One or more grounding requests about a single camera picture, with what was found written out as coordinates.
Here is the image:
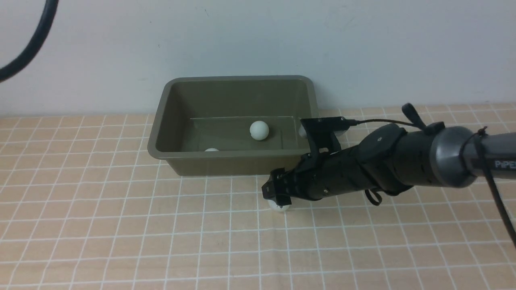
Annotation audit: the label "white ping-pong ball with logo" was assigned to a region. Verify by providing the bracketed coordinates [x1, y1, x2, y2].
[268, 200, 291, 212]

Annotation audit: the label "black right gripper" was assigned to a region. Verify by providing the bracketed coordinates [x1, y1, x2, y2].
[261, 145, 363, 206]

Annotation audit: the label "checkered orange tablecloth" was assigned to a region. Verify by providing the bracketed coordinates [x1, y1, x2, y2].
[0, 114, 516, 290]

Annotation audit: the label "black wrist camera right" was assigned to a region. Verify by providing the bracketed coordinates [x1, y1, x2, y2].
[300, 117, 351, 157]

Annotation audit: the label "black cable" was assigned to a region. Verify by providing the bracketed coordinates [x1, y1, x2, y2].
[0, 0, 59, 81]

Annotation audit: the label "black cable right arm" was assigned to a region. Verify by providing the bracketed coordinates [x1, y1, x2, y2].
[347, 103, 516, 246]

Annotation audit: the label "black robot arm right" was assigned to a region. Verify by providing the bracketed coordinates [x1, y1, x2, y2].
[262, 124, 516, 206]

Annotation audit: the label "olive green plastic bin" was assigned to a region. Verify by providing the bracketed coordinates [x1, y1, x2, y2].
[147, 75, 318, 176]

